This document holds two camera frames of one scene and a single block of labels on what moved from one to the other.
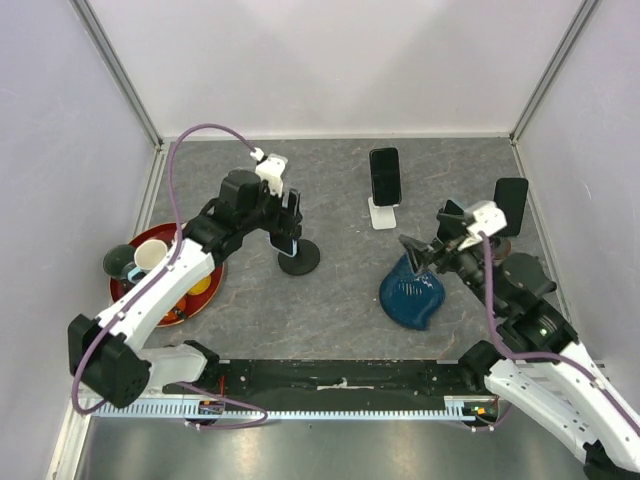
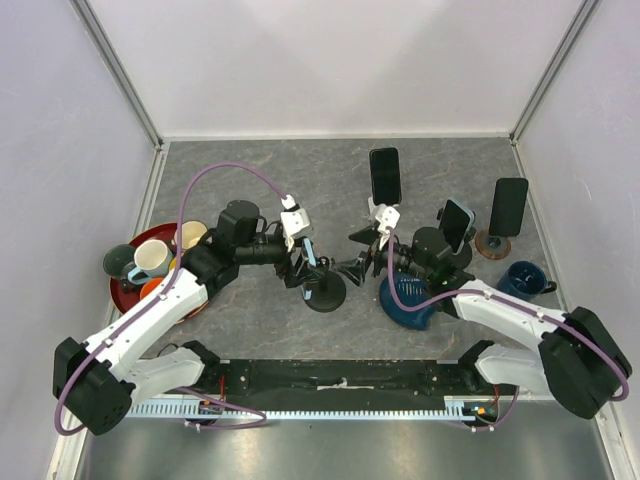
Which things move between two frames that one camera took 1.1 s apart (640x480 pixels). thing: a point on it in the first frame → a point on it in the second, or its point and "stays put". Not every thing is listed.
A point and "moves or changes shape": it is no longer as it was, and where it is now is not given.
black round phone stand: (304, 262) moves or changes shape
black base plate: (324, 380) stays put
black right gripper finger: (418, 252) → (366, 236)
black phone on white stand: (386, 179) stays put
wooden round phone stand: (501, 252) stays put
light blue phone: (291, 199) moves or changes shape
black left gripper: (284, 223) → (299, 274)
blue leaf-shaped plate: (410, 298) stays put
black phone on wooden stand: (510, 196) stays put
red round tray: (195, 303) stays put
